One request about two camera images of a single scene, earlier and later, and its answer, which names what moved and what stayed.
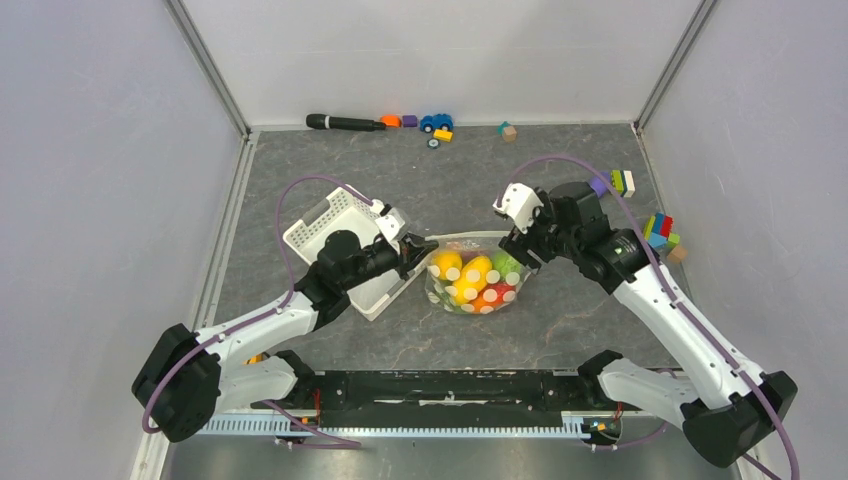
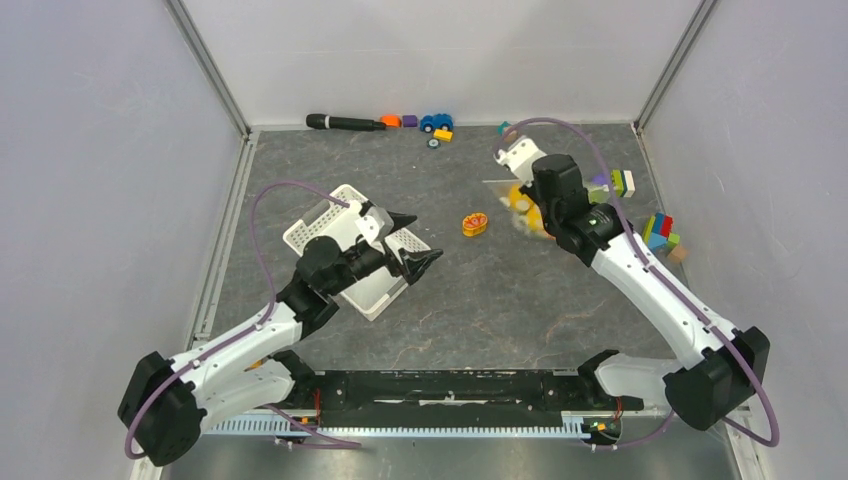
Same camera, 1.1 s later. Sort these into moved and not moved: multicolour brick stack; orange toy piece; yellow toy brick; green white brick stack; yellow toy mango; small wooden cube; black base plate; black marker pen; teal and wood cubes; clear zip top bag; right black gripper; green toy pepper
Moved: green toy pepper; right black gripper; clear zip top bag; yellow toy mango
Not moved: multicolour brick stack; black marker pen; black base plate; teal and wood cubes; orange toy piece; green white brick stack; yellow toy brick; small wooden cube
